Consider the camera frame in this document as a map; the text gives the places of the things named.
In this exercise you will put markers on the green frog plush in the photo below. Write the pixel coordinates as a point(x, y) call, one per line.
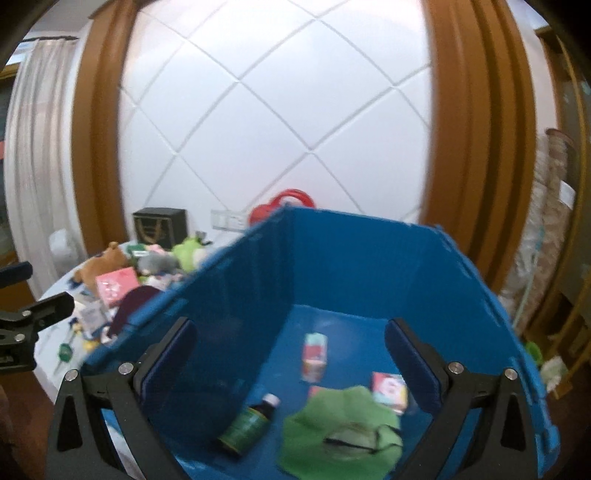
point(192, 251)

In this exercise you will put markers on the black gift box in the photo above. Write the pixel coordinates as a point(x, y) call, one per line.
point(165, 227)

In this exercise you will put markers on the pink white tissue pack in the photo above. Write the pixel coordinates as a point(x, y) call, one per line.
point(112, 287)

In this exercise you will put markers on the white wall socket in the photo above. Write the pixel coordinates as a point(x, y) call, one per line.
point(227, 220)

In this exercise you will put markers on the teal pink tissue pack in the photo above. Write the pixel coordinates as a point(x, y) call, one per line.
point(314, 359)

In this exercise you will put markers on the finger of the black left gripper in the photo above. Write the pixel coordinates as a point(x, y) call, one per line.
point(49, 311)

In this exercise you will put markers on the maroon knit beanie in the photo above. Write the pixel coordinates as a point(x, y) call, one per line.
point(130, 303)

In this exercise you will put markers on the blue plastic storage bin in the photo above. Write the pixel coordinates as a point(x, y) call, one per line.
point(304, 271)

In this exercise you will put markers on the small colourful carton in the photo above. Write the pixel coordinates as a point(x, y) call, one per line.
point(391, 391)

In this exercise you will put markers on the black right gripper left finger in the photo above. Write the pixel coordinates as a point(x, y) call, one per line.
point(79, 444)

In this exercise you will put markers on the dark glass medicine bottle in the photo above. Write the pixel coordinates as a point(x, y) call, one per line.
point(249, 426)

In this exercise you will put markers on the brown teddy bear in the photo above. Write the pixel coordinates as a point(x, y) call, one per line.
point(110, 260)

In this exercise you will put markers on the green cloth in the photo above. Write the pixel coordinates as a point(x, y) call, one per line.
point(341, 434)

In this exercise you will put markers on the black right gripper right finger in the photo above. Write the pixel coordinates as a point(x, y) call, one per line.
point(502, 445)

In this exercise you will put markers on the grey plush toy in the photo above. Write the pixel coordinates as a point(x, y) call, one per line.
point(157, 264)

